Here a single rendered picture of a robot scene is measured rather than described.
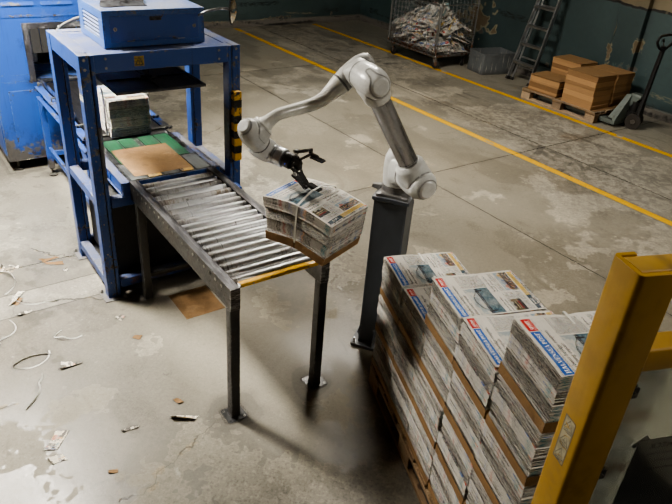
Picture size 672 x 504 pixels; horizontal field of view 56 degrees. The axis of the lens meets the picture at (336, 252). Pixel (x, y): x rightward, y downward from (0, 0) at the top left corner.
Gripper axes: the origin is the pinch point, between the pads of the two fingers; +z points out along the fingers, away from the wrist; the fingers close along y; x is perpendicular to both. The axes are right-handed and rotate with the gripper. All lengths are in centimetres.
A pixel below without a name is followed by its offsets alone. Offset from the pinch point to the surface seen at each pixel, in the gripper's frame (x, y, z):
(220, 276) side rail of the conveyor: 37, 51, -25
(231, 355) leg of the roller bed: 43, 88, -10
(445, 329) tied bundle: 20, 30, 82
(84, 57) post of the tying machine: 11, -13, -151
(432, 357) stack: 15, 50, 78
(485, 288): 1, 16, 87
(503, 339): 28, 14, 106
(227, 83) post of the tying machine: -68, 9, -123
